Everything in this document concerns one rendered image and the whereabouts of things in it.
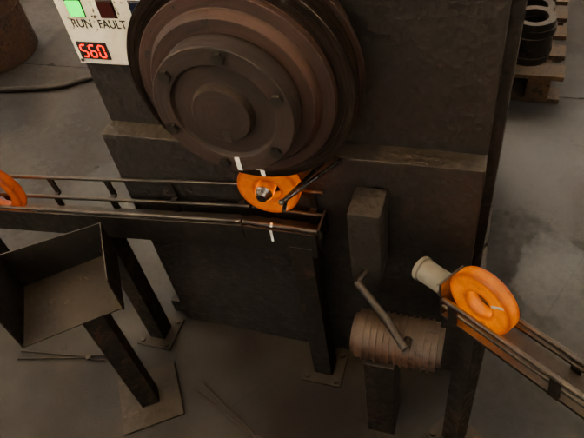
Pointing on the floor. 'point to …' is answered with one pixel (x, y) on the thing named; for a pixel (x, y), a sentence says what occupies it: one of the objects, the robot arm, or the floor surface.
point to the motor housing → (392, 360)
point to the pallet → (540, 51)
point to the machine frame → (352, 170)
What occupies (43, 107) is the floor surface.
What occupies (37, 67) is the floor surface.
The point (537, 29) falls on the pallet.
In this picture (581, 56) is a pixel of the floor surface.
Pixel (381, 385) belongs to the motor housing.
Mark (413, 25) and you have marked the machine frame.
